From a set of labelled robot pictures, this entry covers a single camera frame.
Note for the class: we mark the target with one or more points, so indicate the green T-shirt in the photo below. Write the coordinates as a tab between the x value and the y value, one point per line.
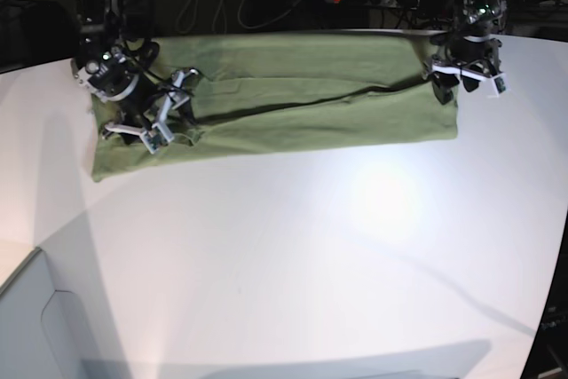
291	92

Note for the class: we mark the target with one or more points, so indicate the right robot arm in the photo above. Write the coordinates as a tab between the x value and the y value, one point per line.
103	27

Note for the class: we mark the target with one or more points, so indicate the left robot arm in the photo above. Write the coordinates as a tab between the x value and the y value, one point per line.
477	16

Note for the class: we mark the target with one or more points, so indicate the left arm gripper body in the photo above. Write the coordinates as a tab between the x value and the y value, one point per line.
473	55

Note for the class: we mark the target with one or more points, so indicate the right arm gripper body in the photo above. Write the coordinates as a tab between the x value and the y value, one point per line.
143	103

